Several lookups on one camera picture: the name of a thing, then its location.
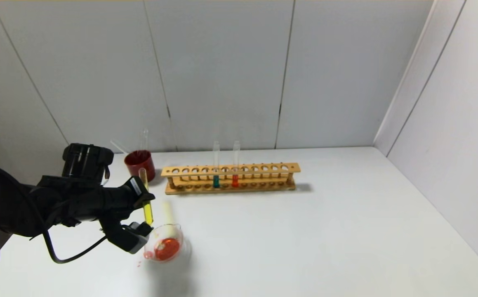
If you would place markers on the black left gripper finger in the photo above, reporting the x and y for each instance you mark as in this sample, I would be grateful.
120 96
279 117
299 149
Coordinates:
140 194

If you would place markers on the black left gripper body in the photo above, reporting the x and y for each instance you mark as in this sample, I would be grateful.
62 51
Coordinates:
137 188

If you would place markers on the yellow pigment glass test tube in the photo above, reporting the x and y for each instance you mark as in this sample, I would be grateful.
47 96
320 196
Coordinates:
148 212

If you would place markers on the red pigment glass test tube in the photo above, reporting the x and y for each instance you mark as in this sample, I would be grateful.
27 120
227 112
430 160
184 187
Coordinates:
144 140
235 180

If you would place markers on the blue pigment glass test tube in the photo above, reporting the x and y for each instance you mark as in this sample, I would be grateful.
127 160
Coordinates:
216 181

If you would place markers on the wooden test tube rack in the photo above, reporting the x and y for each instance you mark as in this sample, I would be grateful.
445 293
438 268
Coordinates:
255 169

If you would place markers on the dark red plastic cup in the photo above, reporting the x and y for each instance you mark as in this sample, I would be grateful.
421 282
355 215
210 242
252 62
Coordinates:
140 165

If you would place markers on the clear glass stirring rod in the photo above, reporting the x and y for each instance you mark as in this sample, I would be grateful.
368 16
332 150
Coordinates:
120 147

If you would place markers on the clear glass dish with spout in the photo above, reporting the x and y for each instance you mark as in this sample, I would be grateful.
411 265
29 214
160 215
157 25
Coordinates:
168 247

